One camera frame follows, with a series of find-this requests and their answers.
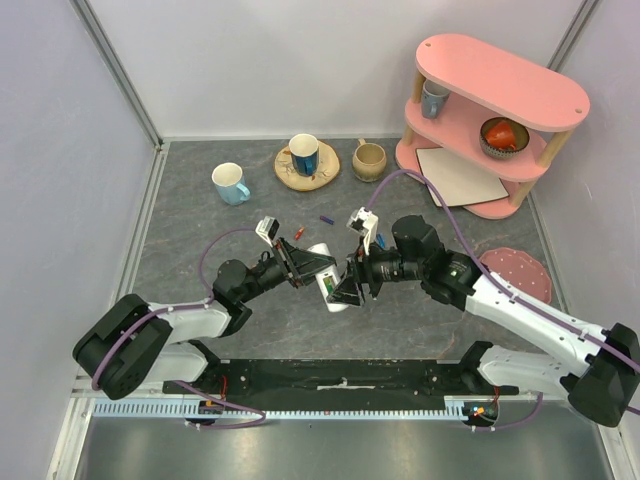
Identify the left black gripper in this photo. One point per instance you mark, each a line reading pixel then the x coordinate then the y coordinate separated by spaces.
pixel 302 263

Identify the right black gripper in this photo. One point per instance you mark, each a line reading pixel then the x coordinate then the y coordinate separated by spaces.
pixel 366 273

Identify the green battery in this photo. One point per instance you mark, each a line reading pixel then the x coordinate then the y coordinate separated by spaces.
pixel 329 284

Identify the white remote control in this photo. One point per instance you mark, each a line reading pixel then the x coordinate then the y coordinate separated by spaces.
pixel 322 248

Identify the red battery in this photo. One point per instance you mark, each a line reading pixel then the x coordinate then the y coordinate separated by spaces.
pixel 299 232

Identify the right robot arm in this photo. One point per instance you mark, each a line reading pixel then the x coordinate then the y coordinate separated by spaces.
pixel 595 369

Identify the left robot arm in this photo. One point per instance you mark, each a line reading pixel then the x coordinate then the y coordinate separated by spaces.
pixel 136 341

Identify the purple battery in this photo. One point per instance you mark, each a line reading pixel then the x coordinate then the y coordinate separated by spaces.
pixel 326 219

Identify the beige floral plate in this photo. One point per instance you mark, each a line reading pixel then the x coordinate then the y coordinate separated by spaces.
pixel 327 168

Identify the dark blue mug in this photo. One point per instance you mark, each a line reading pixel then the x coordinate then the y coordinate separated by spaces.
pixel 304 151

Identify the light blue mug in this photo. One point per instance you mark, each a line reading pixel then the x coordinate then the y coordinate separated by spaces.
pixel 230 184

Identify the beige ceramic mug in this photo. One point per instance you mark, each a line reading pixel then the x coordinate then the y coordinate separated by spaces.
pixel 369 161

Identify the white square board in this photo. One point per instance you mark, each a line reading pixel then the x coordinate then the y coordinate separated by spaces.
pixel 458 181

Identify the pink dotted plate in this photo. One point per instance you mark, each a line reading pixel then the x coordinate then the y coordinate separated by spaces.
pixel 521 270

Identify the grey-blue mug on shelf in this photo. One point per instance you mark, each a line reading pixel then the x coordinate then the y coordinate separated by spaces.
pixel 433 99

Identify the orange cup in bowl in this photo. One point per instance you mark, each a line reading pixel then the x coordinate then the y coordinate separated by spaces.
pixel 501 136

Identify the pink three-tier shelf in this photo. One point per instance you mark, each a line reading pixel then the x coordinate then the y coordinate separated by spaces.
pixel 486 82

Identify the grey patterned bowl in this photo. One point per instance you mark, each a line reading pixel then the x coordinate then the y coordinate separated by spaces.
pixel 522 139

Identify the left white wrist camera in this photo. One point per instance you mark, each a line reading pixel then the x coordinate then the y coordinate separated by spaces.
pixel 266 230

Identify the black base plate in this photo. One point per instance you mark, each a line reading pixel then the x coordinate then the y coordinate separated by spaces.
pixel 359 383

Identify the grey cable duct rail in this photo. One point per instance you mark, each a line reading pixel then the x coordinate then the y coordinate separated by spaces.
pixel 195 409

